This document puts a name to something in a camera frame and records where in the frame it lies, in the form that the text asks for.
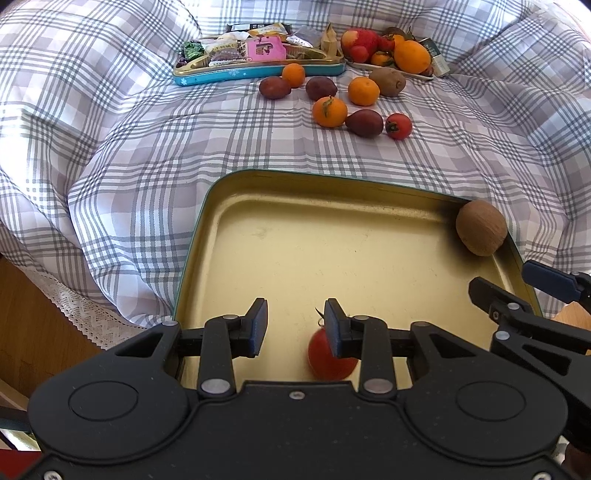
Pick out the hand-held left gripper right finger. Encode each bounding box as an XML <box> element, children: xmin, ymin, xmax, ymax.
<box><xmin>323</xmin><ymin>298</ymin><xmax>483</xmax><ymax>400</ymax></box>

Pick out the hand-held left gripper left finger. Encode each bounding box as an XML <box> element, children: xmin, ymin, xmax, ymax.
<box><xmin>113</xmin><ymin>298</ymin><xmax>269</xmax><ymax>400</ymax></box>

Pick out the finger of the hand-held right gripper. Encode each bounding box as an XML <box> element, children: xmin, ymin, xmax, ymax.
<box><xmin>523</xmin><ymin>260</ymin><xmax>591</xmax><ymax>305</ymax></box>
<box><xmin>468</xmin><ymin>276</ymin><xmax>591</xmax><ymax>445</ymax></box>

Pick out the gold tin tray green rim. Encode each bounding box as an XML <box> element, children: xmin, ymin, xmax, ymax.
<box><xmin>173</xmin><ymin>169</ymin><xmax>544</xmax><ymax>384</ymax></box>

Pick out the white lace bed skirt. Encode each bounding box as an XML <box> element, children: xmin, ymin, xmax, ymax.
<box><xmin>25</xmin><ymin>265</ymin><xmax>149</xmax><ymax>352</ymax></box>

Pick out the dark purple passion fruit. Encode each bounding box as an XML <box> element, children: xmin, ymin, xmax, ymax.
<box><xmin>259</xmin><ymin>76</ymin><xmax>291</xmax><ymax>99</ymax></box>
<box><xmin>345</xmin><ymin>109</ymin><xmax>385</xmax><ymax>138</ymax></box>
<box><xmin>305</xmin><ymin>76</ymin><xmax>338</xmax><ymax>101</ymax></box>

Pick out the mandarin with leaf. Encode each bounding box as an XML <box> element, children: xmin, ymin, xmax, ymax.
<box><xmin>312</xmin><ymin>95</ymin><xmax>348</xmax><ymax>128</ymax></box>

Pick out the grey plaid blanket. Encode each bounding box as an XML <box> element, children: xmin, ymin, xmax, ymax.
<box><xmin>0</xmin><ymin>0</ymin><xmax>591</xmax><ymax>343</ymax></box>

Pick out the small mandarin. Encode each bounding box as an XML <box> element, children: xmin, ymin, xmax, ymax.
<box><xmin>347</xmin><ymin>76</ymin><xmax>380</xmax><ymax>106</ymax></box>
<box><xmin>281</xmin><ymin>63</ymin><xmax>307</xmax><ymax>88</ymax></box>

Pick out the green drink can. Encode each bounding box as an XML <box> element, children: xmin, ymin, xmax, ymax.
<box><xmin>418</xmin><ymin>38</ymin><xmax>451</xmax><ymax>78</ymax></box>

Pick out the large orange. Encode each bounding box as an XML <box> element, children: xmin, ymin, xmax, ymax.
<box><xmin>393</xmin><ymin>40</ymin><xmax>432</xmax><ymax>75</ymax></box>

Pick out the white fruit tray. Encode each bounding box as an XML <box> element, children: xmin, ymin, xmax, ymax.
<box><xmin>345</xmin><ymin>59</ymin><xmax>435</xmax><ymax>82</ymax></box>

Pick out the blue snack tin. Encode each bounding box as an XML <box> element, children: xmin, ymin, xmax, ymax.
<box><xmin>173</xmin><ymin>45</ymin><xmax>347</xmax><ymax>87</ymax></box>

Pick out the brown wrapped candy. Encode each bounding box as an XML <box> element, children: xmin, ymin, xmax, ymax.
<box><xmin>210</xmin><ymin>51</ymin><xmax>248</xmax><ymax>66</ymax></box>

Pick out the pink snack packet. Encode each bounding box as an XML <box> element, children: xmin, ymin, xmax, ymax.
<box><xmin>246</xmin><ymin>37</ymin><xmax>287</xmax><ymax>62</ymax></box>

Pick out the red apple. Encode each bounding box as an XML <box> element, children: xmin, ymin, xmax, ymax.
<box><xmin>341</xmin><ymin>28</ymin><xmax>382</xmax><ymax>56</ymax></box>

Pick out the white snack packet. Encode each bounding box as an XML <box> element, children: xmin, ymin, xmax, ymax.
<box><xmin>203</xmin><ymin>39</ymin><xmax>242</xmax><ymax>54</ymax></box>

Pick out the tan paper snack packet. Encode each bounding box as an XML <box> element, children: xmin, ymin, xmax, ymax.
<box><xmin>320</xmin><ymin>23</ymin><xmax>343</xmax><ymax>56</ymax></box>

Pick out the silver foil snack packet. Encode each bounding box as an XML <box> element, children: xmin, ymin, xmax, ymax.
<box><xmin>286</xmin><ymin>26</ymin><xmax>320</xmax><ymax>47</ymax></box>

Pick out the black snack packet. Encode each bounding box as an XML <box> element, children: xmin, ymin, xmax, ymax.
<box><xmin>228</xmin><ymin>23</ymin><xmax>290</xmax><ymax>34</ymax></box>

